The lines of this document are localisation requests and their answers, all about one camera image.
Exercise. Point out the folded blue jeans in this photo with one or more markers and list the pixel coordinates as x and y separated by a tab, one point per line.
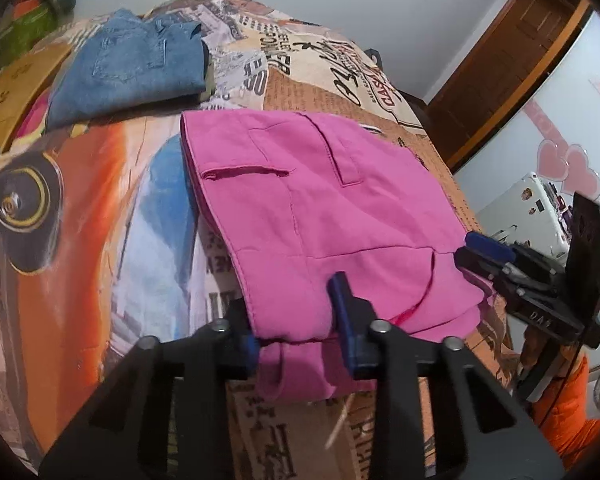
125	67

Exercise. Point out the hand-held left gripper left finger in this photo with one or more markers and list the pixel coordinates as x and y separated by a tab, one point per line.
250	354

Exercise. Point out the white cabinet with pink hearts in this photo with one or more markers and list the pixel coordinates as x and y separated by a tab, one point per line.
555	135

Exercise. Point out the brown cardboard box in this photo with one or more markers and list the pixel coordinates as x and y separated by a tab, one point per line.
12	90

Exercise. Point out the green box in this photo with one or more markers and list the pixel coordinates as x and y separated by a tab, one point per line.
15	30

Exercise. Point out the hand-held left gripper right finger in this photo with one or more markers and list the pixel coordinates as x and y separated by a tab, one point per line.
342	310

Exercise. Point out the pink pants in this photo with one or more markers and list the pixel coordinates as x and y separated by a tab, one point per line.
320	220

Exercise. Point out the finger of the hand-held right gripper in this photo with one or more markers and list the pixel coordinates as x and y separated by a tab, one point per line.
475	262
482	243

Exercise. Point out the brown wooden door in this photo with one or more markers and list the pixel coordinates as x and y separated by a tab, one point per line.
510	55

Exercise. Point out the orange sleeved right forearm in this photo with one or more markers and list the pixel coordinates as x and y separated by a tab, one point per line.
570	410

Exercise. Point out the white case with stickers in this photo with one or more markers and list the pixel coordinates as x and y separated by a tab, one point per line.
525	215

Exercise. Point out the printed bed sheet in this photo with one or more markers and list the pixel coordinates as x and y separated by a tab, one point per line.
105	240

